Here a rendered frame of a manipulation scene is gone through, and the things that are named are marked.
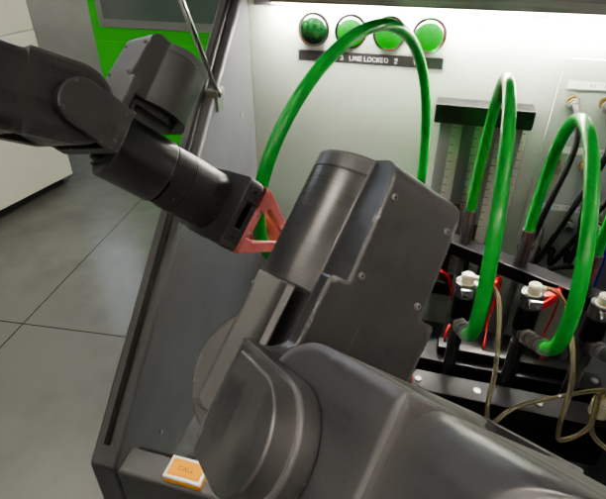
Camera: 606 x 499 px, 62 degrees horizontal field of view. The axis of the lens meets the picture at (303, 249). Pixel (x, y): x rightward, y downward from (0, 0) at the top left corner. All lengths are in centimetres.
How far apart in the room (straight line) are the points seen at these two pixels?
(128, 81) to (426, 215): 30
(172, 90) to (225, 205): 11
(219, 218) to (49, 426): 173
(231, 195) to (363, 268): 30
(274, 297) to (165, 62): 30
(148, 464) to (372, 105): 63
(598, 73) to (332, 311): 75
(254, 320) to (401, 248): 6
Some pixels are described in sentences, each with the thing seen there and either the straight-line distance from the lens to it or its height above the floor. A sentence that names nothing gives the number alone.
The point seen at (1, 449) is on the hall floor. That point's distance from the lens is 214.
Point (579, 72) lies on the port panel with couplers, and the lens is 88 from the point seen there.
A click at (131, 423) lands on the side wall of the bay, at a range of 73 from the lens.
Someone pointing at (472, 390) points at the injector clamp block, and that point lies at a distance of 77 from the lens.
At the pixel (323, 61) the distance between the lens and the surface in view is 53.
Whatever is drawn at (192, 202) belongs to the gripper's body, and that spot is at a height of 132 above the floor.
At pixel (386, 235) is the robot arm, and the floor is 143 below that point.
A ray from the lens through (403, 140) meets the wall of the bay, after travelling 90.
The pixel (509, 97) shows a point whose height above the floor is 138.
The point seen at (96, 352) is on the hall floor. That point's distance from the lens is 234.
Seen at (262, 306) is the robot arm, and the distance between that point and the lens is 20.
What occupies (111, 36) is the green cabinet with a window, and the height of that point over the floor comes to 92.
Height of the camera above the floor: 153
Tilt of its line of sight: 33 degrees down
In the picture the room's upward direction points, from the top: straight up
